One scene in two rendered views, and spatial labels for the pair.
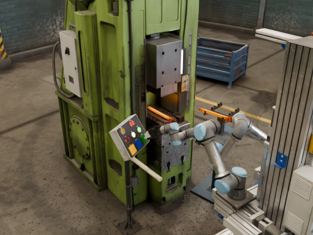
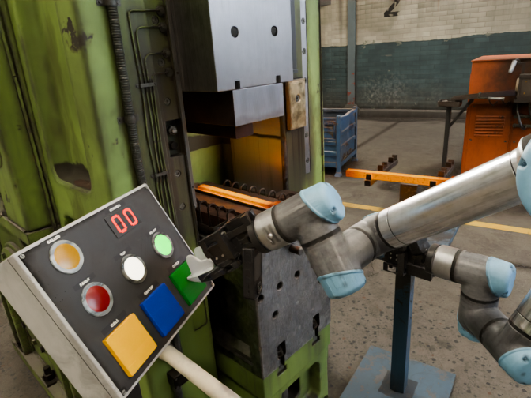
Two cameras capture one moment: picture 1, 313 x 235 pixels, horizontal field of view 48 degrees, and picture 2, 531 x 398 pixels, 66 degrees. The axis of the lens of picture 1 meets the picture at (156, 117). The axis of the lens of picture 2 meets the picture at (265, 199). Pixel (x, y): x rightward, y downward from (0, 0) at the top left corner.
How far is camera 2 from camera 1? 226 cm
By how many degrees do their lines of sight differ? 9
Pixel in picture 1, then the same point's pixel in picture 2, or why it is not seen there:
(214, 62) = not seen: hidden behind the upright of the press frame
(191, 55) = (306, 22)
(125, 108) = (110, 177)
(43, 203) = not seen: outside the picture
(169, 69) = (254, 26)
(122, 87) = (84, 92)
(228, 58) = (332, 129)
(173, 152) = (292, 309)
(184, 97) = (299, 149)
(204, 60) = not seen: hidden behind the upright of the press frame
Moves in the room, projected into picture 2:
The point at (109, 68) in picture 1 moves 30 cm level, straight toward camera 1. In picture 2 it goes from (52, 56) to (24, 54)
